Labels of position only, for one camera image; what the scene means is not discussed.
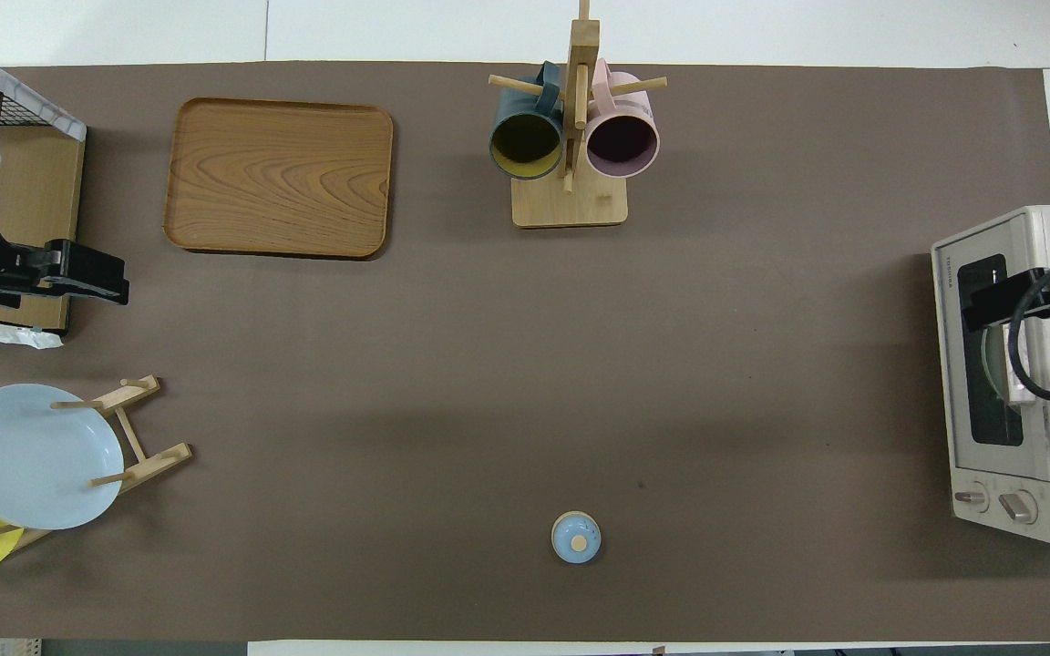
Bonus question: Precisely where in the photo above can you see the light blue plate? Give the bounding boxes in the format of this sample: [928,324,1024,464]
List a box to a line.
[0,384,124,531]

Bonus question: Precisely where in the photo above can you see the small blue lid with knob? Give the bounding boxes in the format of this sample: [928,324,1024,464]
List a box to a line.
[551,511,602,565]

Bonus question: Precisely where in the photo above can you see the brown wooden tray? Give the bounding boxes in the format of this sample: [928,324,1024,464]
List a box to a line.
[163,97,396,261]

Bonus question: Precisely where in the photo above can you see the dark blue mug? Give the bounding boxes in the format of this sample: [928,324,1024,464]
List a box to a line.
[489,62,567,181]

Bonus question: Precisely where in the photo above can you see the light green plate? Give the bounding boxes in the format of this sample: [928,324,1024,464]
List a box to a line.
[983,323,1024,406]

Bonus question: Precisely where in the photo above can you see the pink mug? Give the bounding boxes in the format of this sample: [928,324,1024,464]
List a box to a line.
[584,59,662,179]

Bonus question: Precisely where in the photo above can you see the brown table mat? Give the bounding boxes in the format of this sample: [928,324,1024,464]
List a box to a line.
[0,62,1050,643]

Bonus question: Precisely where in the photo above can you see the glass oven door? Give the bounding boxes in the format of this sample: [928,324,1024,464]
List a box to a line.
[933,217,1050,484]

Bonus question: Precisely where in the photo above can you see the wooden mug rack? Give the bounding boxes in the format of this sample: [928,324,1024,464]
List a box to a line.
[487,0,669,229]

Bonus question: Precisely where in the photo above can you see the wooden plate rack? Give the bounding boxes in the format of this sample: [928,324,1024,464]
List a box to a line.
[0,374,193,555]

